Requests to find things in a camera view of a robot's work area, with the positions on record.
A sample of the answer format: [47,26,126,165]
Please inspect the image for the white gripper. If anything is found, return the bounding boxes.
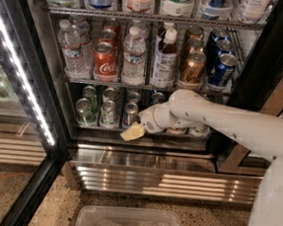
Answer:
[119,105,163,141]

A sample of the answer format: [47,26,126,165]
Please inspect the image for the blue silver redbull can front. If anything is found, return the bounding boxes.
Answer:
[122,102,138,127]

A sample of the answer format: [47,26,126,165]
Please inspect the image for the blue silver redbull can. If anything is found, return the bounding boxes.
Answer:
[127,91,142,105]
[122,102,138,127]

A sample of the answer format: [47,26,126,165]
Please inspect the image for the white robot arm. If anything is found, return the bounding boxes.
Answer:
[120,89,283,226]

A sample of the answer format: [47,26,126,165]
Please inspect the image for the blue silver redbull can rear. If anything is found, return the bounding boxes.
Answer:
[127,91,142,105]

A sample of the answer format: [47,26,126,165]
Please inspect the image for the white green can front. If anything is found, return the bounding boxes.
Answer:
[101,100,117,126]

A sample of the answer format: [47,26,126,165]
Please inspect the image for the white green can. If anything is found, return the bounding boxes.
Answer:
[103,87,119,103]
[101,100,117,126]

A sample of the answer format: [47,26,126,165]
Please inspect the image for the gold can front bottom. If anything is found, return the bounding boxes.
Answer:
[167,127,186,135]

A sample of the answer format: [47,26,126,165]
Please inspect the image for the gold can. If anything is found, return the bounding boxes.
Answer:
[167,127,186,135]
[181,38,205,58]
[184,26,204,41]

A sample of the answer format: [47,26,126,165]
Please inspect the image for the white green can rear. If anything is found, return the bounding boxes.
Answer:
[103,87,119,103]

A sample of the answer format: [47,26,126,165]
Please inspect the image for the green can front left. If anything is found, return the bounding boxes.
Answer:
[76,98,96,123]

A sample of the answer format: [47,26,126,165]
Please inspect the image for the green can rear left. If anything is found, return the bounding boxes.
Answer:
[82,86,98,111]

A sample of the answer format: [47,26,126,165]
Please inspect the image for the silver green can front right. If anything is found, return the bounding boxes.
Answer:
[188,125,210,137]

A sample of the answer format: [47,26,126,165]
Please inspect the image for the red coca cola can front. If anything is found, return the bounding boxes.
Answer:
[94,42,116,81]

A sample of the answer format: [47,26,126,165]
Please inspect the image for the red coca cola can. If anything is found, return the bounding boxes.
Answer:
[94,42,116,81]
[103,19,120,35]
[98,29,117,48]

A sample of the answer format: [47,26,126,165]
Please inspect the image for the gold can front middle shelf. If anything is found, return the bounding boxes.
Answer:
[180,51,207,86]

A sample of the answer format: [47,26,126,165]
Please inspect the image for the red coca cola can middle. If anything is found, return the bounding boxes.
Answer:
[98,29,117,48]

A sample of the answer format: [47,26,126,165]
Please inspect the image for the gold can middle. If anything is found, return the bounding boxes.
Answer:
[181,38,205,58]

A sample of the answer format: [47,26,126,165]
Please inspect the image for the blue pepsi can front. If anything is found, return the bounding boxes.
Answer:
[208,53,238,88]

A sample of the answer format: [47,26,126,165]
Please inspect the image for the blue pepsi can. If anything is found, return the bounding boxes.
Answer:
[207,39,234,71]
[208,53,238,88]
[207,28,230,45]

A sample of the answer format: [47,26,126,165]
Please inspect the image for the red coca cola can rear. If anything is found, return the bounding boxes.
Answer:
[103,19,120,35]

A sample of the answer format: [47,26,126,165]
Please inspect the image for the glass fridge door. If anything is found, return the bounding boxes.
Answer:
[0,0,67,226]

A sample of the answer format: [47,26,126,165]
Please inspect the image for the gold can rear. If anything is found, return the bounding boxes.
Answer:
[184,26,204,41]

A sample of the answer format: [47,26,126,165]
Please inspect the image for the blue pepsi can middle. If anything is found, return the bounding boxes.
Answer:
[207,39,234,71]

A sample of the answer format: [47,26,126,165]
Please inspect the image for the blue pepsi can rear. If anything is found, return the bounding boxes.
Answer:
[207,28,230,45]

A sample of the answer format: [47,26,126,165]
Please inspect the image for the green white bottle top shelf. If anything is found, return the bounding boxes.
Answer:
[161,0,192,17]

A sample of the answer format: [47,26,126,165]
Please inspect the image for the blue orange bottle top shelf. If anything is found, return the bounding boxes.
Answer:
[197,0,232,21]

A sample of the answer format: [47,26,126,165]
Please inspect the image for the clear water bottle centre front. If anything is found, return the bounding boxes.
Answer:
[121,26,147,86]

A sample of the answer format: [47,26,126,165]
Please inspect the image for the clear water bottle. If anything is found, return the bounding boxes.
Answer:
[70,15,93,69]
[121,26,147,86]
[57,19,86,75]
[127,19,150,40]

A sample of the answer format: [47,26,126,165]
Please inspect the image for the brown tea bottle front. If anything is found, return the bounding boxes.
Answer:
[151,28,177,88]

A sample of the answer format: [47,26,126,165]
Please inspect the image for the brown tea bottle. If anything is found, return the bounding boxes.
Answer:
[151,28,177,88]
[156,22,175,43]

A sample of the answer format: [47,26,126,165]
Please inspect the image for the clear plastic bin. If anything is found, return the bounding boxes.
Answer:
[75,205,180,226]

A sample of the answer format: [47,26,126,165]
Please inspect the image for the clear water bottle centre rear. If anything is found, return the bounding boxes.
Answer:
[127,19,150,40]

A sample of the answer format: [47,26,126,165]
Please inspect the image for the brown tea bottle rear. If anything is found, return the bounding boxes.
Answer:
[156,22,175,43]

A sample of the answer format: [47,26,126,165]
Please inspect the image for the clear water bottle left front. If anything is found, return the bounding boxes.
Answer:
[57,19,86,75]

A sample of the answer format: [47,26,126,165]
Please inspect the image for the clear water bottle left rear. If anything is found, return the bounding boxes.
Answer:
[70,15,93,69]

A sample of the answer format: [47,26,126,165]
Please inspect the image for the white led light strip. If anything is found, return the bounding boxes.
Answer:
[0,15,56,146]

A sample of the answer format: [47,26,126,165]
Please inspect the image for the middle wire shelf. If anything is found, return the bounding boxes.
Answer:
[64,77,231,97]

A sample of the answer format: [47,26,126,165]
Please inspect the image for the wire shelf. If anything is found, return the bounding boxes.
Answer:
[43,6,265,31]
[64,77,231,97]

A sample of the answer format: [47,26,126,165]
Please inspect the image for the upper wire shelf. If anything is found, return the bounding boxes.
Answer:
[43,6,265,31]

